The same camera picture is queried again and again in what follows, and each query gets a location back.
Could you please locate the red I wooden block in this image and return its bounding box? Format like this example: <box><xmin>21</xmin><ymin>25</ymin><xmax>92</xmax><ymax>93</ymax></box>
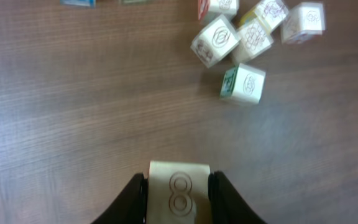
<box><xmin>281</xmin><ymin>2</ymin><xmax>326</xmax><ymax>44</ymax></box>

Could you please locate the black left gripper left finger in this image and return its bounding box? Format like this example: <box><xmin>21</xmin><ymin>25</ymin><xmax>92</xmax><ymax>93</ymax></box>
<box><xmin>92</xmin><ymin>173</ymin><xmax>148</xmax><ymax>224</ymax></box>

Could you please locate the green edged animal wooden block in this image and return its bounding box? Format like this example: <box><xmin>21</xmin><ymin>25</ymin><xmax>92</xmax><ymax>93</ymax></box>
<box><xmin>219</xmin><ymin>63</ymin><xmax>266</xmax><ymax>105</ymax></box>

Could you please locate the white maroon wooden block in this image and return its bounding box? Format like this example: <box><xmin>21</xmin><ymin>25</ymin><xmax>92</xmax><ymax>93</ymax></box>
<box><xmin>231</xmin><ymin>19</ymin><xmax>273</xmax><ymax>65</ymax></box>

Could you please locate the pale yellow wooden block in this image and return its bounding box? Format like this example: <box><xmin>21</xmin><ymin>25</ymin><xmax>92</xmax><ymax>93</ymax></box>
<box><xmin>239</xmin><ymin>0</ymin><xmax>289</xmax><ymax>34</ymax></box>

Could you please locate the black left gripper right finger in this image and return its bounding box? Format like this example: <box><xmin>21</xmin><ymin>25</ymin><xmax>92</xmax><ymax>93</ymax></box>
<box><xmin>208</xmin><ymin>171</ymin><xmax>267</xmax><ymax>224</ymax></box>

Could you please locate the green N wooden block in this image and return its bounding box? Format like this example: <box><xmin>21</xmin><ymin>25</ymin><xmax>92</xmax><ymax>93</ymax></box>
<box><xmin>120</xmin><ymin>0</ymin><xmax>149</xmax><ymax>4</ymax></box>

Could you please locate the blue letter wooden block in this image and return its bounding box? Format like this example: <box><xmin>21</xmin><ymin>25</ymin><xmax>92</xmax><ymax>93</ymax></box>
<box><xmin>60</xmin><ymin>0</ymin><xmax>96</xmax><ymax>7</ymax></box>

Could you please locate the wooden block with figure eight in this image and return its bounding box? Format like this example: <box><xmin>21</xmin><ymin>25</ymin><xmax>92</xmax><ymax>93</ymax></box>
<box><xmin>145</xmin><ymin>161</ymin><xmax>213</xmax><ymax>224</ymax></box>

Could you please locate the red edged wooden block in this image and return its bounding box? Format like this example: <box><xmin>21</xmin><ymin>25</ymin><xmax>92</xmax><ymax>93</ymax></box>
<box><xmin>198</xmin><ymin>0</ymin><xmax>239</xmax><ymax>24</ymax></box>

